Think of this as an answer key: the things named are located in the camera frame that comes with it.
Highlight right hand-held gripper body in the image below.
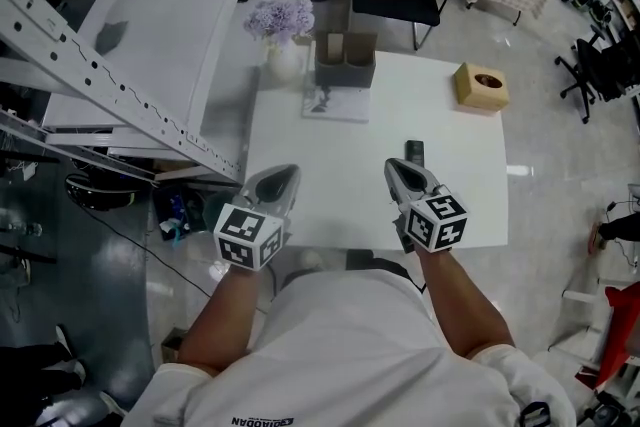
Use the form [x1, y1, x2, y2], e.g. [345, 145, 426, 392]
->
[393, 183, 471, 255]

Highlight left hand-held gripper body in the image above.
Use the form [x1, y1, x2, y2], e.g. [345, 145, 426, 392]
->
[214, 191, 293, 273]

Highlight black remote control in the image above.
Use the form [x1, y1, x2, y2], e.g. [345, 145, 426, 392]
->
[404, 139, 426, 166]

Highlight grey storage holder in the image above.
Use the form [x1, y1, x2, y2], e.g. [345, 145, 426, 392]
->
[313, 31, 379, 90]

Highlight beige remote control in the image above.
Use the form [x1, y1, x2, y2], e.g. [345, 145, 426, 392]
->
[326, 32, 347, 64]

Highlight person's left forearm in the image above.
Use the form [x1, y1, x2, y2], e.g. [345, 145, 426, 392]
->
[176, 263, 262, 375]

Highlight person's right forearm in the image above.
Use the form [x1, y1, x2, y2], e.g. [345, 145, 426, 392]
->
[416, 246, 517, 360]

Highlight dark open bag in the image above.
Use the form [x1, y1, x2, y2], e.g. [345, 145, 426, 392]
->
[151, 183, 214, 242]

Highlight white picture book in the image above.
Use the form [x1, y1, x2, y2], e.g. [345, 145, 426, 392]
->
[300, 83, 372, 124]

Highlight wooden tissue box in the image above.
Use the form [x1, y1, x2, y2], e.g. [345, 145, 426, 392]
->
[453, 61, 511, 112]

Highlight white ceramic vase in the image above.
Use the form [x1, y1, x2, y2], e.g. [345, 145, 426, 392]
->
[266, 39, 303, 85]

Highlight person's white shirt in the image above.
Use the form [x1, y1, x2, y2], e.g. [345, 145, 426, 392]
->
[121, 266, 577, 427]

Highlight black helmet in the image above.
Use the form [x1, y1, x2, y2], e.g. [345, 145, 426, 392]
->
[64, 171, 139, 212]

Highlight purple artificial flowers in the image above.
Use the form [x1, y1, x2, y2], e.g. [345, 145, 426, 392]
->
[243, 0, 316, 47]

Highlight white perforated metal rack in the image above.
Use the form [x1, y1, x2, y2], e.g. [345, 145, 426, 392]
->
[0, 0, 281, 189]

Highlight black swivel office chair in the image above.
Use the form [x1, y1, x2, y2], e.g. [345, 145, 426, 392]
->
[553, 23, 639, 125]

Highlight red plastic object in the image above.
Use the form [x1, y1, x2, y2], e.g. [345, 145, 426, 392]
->
[593, 283, 640, 392]

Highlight black floor cable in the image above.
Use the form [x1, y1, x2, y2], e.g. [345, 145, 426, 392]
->
[74, 202, 214, 301]

